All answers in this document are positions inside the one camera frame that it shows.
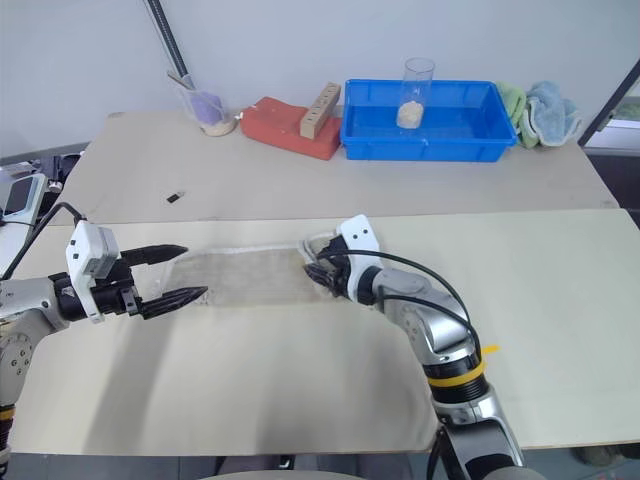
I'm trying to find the blue plastic bin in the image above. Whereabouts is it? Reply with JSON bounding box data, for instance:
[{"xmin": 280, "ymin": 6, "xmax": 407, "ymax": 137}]
[{"xmin": 340, "ymin": 78, "xmax": 519, "ymax": 163}]

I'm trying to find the black equipment pile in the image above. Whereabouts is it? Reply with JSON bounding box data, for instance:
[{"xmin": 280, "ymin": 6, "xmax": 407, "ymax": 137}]
[{"xmin": 28, "ymin": 152, "xmax": 84, "ymax": 195}]

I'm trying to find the white grey screen device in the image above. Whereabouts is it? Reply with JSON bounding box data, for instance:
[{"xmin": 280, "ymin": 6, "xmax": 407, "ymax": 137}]
[{"xmin": 0, "ymin": 171, "xmax": 49, "ymax": 227}]

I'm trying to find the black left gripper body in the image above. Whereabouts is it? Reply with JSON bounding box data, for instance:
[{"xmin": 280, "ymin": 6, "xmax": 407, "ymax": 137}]
[{"xmin": 92, "ymin": 257, "xmax": 147, "ymax": 319}]

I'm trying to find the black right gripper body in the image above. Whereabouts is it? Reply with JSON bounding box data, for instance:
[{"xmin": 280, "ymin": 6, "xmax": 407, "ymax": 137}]
[{"xmin": 318, "ymin": 236, "xmax": 355, "ymax": 300}]

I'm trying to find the green cloth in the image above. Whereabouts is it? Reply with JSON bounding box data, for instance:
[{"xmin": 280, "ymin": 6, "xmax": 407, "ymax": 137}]
[{"xmin": 494, "ymin": 81, "xmax": 531, "ymax": 150}]

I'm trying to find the dark mottled object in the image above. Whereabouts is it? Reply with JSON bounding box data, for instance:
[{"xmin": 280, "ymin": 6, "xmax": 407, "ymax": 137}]
[{"xmin": 571, "ymin": 443, "xmax": 640, "ymax": 470}]

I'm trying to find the dark slanted bar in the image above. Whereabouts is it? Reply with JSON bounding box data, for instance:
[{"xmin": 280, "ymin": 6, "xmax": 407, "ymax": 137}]
[{"xmin": 578, "ymin": 63, "xmax": 640, "ymax": 148}]

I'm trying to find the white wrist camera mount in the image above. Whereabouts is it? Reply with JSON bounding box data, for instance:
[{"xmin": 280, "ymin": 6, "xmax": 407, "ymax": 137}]
[
  {"xmin": 64, "ymin": 219, "xmax": 122, "ymax": 324},
  {"xmin": 334, "ymin": 214, "xmax": 385, "ymax": 304}
]

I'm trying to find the black ribbed pole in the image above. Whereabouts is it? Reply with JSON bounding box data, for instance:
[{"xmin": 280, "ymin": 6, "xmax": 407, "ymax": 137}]
[{"xmin": 143, "ymin": 0, "xmax": 195, "ymax": 87}]

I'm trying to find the wooden block with holes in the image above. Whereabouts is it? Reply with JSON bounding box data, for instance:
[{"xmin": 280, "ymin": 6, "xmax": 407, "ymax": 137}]
[{"xmin": 299, "ymin": 81, "xmax": 343, "ymax": 140}]

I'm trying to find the yellow cable tie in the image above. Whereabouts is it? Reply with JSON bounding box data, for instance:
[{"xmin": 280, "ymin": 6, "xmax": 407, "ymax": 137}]
[{"xmin": 427, "ymin": 342, "xmax": 501, "ymax": 390}]

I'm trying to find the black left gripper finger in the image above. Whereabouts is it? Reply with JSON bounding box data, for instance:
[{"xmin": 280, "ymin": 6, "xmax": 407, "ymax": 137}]
[
  {"xmin": 135, "ymin": 285, "xmax": 209, "ymax": 321},
  {"xmin": 119, "ymin": 243, "xmax": 190, "ymax": 267}
]

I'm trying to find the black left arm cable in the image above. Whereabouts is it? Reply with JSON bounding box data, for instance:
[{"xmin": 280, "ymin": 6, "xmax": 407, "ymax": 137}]
[{"xmin": 0, "ymin": 201, "xmax": 92, "ymax": 282}]

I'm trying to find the red foam block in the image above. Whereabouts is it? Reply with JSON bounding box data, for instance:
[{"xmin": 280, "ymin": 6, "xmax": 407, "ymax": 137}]
[{"xmin": 239, "ymin": 96, "xmax": 344, "ymax": 162}]

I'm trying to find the large beige towel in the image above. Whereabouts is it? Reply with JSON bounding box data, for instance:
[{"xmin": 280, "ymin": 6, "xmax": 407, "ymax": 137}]
[{"xmin": 9, "ymin": 227, "xmax": 442, "ymax": 457}]

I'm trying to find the light blue cloth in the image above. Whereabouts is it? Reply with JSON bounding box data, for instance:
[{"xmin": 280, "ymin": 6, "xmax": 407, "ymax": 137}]
[{"xmin": 521, "ymin": 80, "xmax": 584, "ymax": 148}]

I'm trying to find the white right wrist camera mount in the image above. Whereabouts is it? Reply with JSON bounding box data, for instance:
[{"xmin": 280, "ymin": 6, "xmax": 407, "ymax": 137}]
[{"xmin": 334, "ymin": 214, "xmax": 385, "ymax": 304}]

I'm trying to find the clear plastic cylinder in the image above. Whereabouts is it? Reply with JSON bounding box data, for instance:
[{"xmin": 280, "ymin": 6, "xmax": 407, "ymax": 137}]
[{"xmin": 396, "ymin": 56, "xmax": 437, "ymax": 129}]

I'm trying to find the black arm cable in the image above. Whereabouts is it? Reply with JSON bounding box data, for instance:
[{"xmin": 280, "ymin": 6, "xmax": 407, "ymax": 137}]
[
  {"xmin": 0, "ymin": 201, "xmax": 92, "ymax": 282},
  {"xmin": 318, "ymin": 251, "xmax": 482, "ymax": 357}
]

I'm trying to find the beige crumbly lump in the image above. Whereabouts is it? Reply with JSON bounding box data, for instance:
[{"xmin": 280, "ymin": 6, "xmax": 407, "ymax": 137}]
[{"xmin": 396, "ymin": 99, "xmax": 425, "ymax": 129}]

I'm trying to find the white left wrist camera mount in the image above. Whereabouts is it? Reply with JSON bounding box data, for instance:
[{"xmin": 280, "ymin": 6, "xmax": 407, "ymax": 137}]
[{"xmin": 64, "ymin": 219, "xmax": 122, "ymax": 324}]

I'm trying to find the clear beaker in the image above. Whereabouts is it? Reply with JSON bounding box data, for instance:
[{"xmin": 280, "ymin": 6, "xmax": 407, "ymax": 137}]
[{"xmin": 177, "ymin": 74, "xmax": 239, "ymax": 137}]

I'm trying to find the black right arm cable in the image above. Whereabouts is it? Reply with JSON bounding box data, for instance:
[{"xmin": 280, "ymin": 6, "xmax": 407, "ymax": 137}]
[{"xmin": 318, "ymin": 251, "xmax": 482, "ymax": 357}]

